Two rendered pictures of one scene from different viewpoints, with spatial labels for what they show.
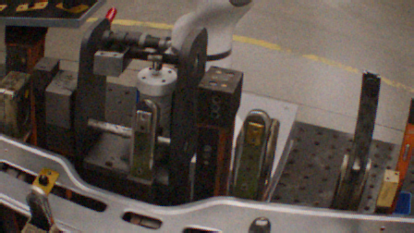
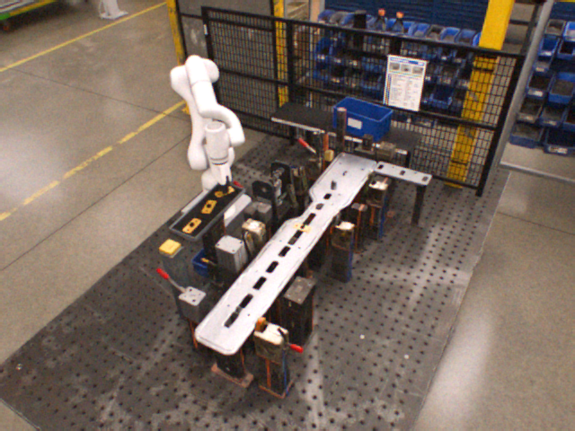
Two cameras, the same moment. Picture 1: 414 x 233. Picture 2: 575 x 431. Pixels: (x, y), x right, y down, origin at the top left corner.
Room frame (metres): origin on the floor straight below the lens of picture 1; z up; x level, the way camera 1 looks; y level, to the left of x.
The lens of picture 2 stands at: (0.39, 1.75, 2.42)
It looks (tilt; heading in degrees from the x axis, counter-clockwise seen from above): 41 degrees down; 289
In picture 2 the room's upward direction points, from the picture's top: 3 degrees counter-clockwise
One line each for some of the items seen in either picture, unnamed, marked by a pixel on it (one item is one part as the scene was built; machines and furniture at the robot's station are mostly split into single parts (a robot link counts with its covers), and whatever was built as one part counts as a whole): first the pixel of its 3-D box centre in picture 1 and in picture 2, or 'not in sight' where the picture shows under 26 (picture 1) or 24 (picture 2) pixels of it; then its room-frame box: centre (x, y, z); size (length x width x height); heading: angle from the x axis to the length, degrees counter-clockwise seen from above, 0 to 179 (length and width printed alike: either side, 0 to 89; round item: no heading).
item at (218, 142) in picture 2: not in sight; (217, 139); (1.17, 0.28, 1.43); 0.09 x 0.08 x 0.13; 36
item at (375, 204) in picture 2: not in sight; (375, 211); (0.53, -0.11, 0.87); 0.12 x 0.09 x 0.35; 168
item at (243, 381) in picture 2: not in sight; (228, 353); (0.95, 0.87, 0.84); 0.18 x 0.06 x 0.29; 168
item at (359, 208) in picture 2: not in sight; (358, 229); (0.59, 0.02, 0.84); 0.11 x 0.08 x 0.29; 168
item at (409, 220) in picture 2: not in sight; (419, 202); (0.31, -0.28, 0.84); 0.11 x 0.06 x 0.29; 168
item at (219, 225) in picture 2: (24, 103); (216, 247); (1.19, 0.40, 0.92); 0.10 x 0.08 x 0.45; 78
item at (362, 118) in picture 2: not in sight; (361, 118); (0.71, -0.65, 1.10); 0.30 x 0.17 x 0.13; 160
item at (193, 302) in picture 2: not in sight; (199, 323); (1.10, 0.79, 0.88); 0.11 x 0.10 x 0.36; 168
